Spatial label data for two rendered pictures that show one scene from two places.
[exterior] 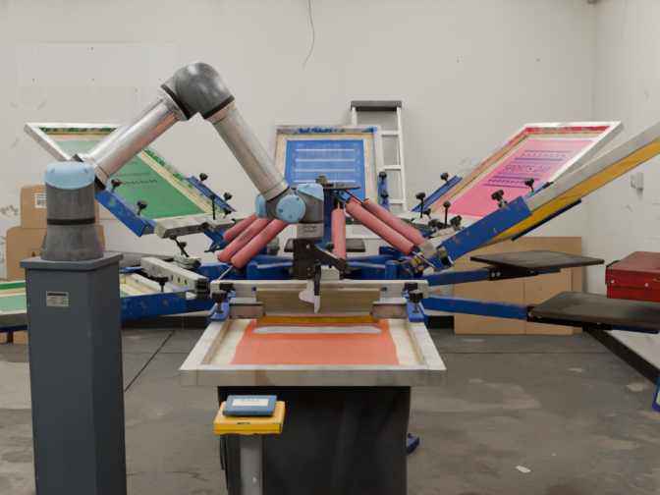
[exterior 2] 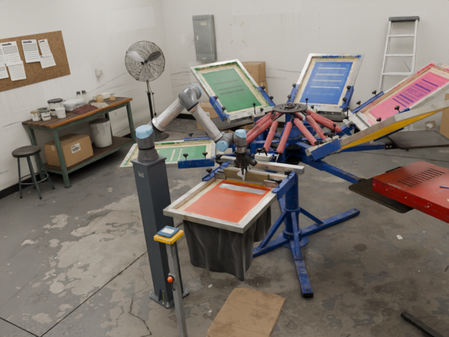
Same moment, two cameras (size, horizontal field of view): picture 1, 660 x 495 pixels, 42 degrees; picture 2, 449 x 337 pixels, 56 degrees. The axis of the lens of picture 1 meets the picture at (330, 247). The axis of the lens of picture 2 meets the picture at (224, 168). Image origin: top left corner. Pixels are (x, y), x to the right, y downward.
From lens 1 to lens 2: 1.51 m
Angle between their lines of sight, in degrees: 34
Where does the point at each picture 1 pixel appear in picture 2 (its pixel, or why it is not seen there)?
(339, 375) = (208, 222)
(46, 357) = (141, 192)
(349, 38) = not seen: outside the picture
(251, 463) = (169, 249)
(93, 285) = (150, 171)
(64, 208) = (140, 144)
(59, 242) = (139, 156)
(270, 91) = (347, 13)
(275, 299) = (230, 172)
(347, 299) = (255, 176)
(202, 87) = (184, 101)
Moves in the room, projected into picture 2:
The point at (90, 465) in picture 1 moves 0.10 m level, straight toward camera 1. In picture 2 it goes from (155, 227) to (150, 235)
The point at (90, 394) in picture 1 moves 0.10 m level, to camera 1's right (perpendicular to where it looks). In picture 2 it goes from (152, 206) to (163, 208)
